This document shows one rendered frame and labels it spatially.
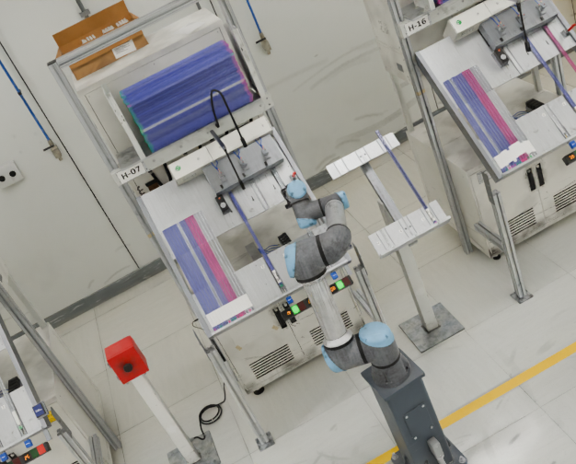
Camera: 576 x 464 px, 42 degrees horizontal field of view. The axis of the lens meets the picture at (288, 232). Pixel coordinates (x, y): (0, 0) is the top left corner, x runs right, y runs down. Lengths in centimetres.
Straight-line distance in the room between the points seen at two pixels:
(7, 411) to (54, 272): 192
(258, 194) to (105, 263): 205
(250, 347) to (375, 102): 225
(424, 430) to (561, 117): 155
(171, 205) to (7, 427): 115
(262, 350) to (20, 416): 116
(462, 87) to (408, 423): 154
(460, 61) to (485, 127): 35
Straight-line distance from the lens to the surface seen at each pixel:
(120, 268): 520
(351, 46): 509
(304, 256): 257
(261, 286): 322
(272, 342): 371
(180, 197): 336
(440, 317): 388
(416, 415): 299
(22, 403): 338
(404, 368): 285
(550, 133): 359
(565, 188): 413
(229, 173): 330
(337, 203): 288
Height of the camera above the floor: 259
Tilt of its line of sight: 31 degrees down
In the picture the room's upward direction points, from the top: 25 degrees counter-clockwise
